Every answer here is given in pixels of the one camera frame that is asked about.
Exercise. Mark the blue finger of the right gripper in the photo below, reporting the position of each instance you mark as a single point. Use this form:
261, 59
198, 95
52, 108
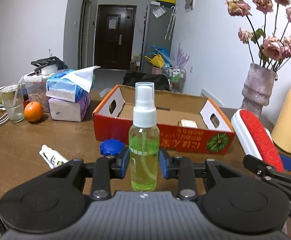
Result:
286, 162

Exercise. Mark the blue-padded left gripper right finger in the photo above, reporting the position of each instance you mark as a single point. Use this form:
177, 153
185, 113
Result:
181, 169

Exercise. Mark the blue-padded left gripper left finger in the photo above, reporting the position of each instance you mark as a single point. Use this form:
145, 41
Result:
105, 169

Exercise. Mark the green spray bottle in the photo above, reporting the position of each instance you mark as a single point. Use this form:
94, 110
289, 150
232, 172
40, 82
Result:
144, 139

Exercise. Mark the red white lint brush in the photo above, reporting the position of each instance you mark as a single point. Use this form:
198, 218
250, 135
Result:
254, 138

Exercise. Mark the blue plastic lid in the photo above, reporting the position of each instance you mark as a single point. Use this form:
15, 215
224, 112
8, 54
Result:
111, 147

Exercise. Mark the red cardboard box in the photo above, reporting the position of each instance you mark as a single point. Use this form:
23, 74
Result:
113, 118

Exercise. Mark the white spray bottle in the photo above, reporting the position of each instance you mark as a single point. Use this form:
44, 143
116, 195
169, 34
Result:
52, 157

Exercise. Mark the pink textured vase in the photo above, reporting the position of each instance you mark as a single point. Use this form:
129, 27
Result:
257, 89

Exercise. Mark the purple tissue pack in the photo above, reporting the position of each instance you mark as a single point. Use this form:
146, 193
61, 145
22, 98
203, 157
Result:
61, 110

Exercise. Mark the black bag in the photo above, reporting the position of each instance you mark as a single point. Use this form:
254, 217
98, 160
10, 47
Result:
160, 81

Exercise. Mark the blue tissue pack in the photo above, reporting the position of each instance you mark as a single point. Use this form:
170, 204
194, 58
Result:
71, 85

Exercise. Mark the orange fruit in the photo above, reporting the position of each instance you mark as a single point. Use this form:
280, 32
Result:
33, 112

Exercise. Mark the dried pink flowers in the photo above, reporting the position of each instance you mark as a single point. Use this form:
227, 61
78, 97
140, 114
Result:
269, 45

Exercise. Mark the clear food container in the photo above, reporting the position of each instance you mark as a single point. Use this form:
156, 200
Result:
36, 88

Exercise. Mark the clear glass with straw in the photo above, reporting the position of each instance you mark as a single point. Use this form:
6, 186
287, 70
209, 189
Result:
12, 99

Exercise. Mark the dark wooden door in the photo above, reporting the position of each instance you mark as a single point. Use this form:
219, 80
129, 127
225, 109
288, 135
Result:
114, 36

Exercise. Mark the grey refrigerator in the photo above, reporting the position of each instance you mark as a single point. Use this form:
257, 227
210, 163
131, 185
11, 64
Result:
157, 27

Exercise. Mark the metal wire cart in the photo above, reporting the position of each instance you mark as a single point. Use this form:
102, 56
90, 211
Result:
176, 78

